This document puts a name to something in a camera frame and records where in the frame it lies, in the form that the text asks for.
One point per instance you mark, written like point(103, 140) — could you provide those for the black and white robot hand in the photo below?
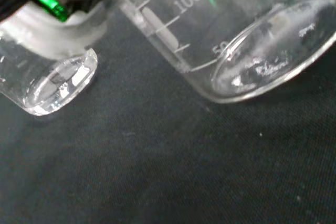
point(44, 22)

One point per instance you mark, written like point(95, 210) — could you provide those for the black bench cloth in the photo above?
point(170, 161)

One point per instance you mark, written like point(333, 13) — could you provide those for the small clear glass beaker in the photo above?
point(52, 85)

